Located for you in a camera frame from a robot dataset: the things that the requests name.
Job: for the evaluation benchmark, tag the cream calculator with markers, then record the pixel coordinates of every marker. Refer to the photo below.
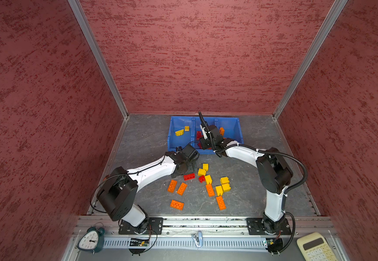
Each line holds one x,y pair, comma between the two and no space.
314,247

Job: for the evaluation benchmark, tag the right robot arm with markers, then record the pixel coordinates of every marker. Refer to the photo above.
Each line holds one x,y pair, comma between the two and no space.
273,170

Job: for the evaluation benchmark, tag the orange brick centre lower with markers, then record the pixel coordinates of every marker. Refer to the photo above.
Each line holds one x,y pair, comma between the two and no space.
210,190

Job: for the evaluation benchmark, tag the green alarm clock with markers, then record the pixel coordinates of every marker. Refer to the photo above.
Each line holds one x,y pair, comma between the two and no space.
93,240

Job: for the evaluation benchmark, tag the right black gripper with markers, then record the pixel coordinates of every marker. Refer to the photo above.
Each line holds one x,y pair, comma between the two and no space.
202,142

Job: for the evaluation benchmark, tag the orange brick bottom left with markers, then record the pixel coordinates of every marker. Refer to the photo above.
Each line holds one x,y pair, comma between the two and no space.
177,205

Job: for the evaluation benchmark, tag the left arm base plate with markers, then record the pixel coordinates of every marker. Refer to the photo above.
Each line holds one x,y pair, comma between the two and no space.
149,225

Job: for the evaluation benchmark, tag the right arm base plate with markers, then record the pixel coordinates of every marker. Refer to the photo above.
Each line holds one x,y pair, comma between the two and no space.
257,226

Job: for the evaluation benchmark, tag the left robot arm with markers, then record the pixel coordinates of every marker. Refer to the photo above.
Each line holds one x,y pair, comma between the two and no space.
117,193

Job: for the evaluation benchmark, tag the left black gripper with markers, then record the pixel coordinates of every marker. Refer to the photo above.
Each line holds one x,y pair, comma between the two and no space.
191,165

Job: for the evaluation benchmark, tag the orange brick bottom right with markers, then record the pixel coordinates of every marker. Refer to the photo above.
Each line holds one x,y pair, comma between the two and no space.
221,203

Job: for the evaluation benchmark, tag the small red brick centre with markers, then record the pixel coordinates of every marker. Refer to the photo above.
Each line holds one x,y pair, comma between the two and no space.
202,178

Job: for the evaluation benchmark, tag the orange diagonal brick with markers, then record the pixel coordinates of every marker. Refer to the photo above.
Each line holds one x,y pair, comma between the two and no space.
221,131

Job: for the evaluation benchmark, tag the red long brick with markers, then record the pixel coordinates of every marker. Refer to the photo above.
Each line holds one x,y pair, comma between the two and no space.
189,177

